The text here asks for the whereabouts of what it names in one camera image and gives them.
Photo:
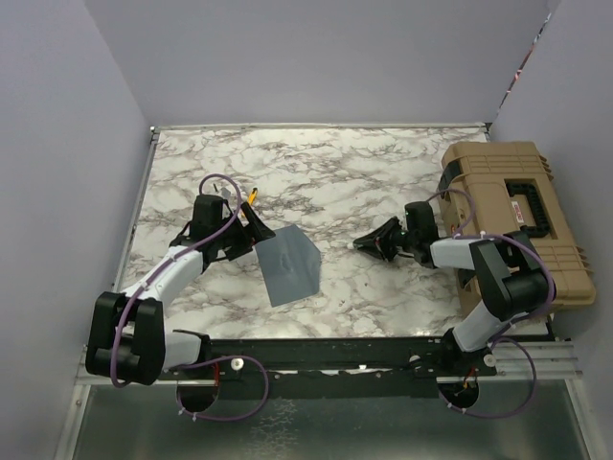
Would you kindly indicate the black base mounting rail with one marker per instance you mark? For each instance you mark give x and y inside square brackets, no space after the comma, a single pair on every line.
[331,368]

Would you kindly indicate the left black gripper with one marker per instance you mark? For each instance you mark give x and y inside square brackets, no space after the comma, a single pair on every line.
[259,232]

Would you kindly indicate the yellow utility knife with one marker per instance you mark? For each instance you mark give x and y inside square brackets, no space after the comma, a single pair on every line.
[252,196]

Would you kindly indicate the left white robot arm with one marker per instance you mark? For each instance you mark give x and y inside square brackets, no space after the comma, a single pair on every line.
[129,341]

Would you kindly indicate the tan plastic tool case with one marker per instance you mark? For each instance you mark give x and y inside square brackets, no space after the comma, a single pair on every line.
[503,187]

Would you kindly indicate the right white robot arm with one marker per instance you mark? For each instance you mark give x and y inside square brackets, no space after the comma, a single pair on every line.
[513,281]

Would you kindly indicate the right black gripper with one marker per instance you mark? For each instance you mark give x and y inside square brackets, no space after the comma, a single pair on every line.
[372,242]

